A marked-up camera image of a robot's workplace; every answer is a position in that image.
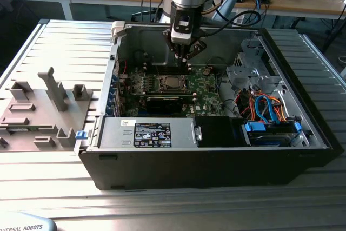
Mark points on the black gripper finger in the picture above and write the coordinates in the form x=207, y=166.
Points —
x=196, y=51
x=173, y=48

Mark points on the metal locking lever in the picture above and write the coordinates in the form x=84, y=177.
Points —
x=155, y=65

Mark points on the silver topped CPU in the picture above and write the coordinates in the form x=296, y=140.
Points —
x=173, y=81

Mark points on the CPU socket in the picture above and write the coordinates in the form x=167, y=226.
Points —
x=173, y=90

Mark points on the silver coin cell battery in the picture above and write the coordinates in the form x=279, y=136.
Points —
x=206, y=72

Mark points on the green motherboard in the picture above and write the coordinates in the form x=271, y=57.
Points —
x=209, y=94

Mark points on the metal drive cage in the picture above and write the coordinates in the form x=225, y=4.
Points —
x=238, y=79

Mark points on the black graphics card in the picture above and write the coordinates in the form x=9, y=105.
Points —
x=167, y=105

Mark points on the black plastic shroud box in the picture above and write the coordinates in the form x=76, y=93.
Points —
x=216, y=132

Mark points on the hard disk in blue carrier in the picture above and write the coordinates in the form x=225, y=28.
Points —
x=255, y=128

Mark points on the grey power supply unit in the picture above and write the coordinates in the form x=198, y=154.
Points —
x=113, y=133

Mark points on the black PC case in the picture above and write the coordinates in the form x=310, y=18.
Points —
x=189, y=171

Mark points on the blue plastic case latch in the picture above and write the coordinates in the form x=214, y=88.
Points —
x=81, y=135

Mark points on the grey parts rack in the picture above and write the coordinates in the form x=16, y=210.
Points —
x=40, y=122

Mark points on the pale blue teach pendant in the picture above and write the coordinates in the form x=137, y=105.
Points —
x=27, y=225

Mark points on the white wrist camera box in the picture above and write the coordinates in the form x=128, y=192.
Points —
x=181, y=37

